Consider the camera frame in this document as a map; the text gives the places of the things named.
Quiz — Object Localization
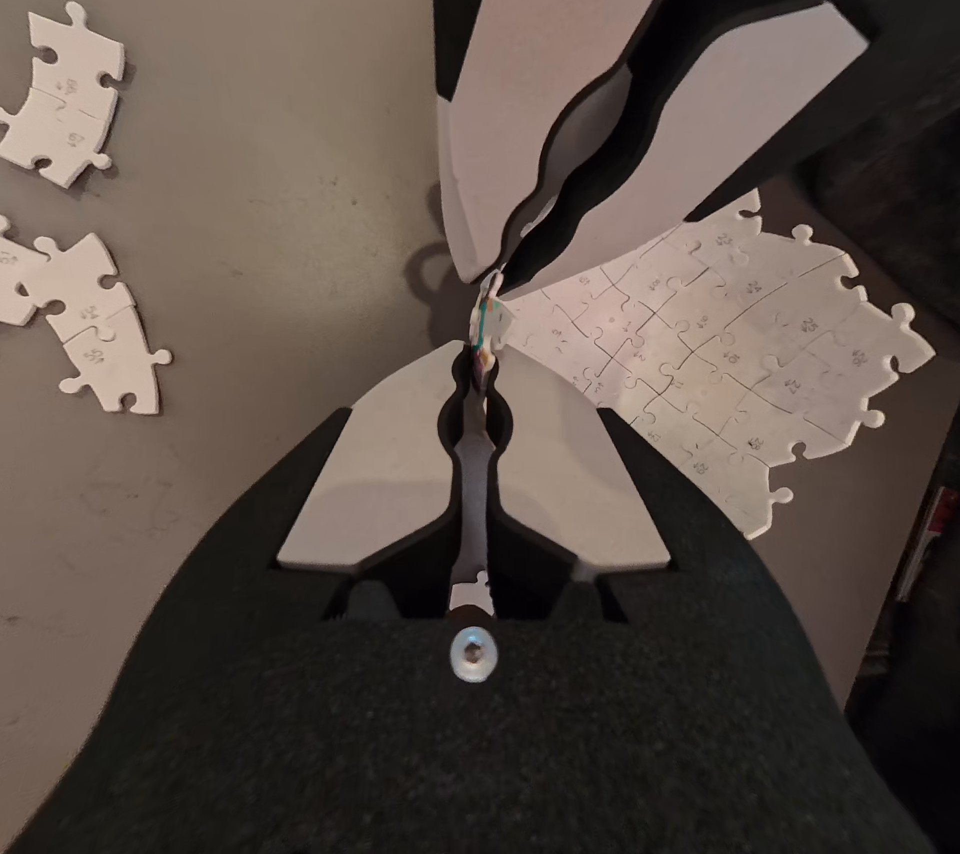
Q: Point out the puzzle pieces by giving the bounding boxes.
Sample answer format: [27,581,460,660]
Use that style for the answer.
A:
[0,1,174,416]

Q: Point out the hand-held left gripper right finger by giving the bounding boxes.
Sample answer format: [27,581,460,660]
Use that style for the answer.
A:
[483,344,672,619]

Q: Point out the single white puzzle piece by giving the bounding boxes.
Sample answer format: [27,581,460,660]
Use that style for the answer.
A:
[448,569,496,619]
[468,271,517,375]

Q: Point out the partly built white puzzle ball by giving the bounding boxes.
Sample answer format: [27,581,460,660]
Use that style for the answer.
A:
[480,188,939,542]

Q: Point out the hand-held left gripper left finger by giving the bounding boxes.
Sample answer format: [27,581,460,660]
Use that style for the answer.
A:
[277,340,477,619]

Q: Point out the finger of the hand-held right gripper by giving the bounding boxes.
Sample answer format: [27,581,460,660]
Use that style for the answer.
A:
[437,0,674,284]
[501,0,867,299]

